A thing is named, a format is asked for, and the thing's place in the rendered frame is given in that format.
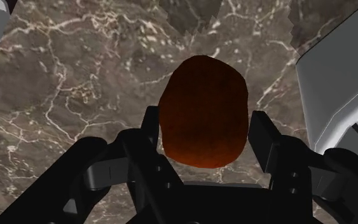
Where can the orange-brown rounded lump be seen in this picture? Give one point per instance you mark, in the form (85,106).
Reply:
(203,111)

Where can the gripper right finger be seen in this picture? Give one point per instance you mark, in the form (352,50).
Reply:
(290,161)

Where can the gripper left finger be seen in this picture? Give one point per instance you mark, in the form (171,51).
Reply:
(57,186)

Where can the grey boxy appliance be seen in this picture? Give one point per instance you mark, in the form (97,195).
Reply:
(336,93)

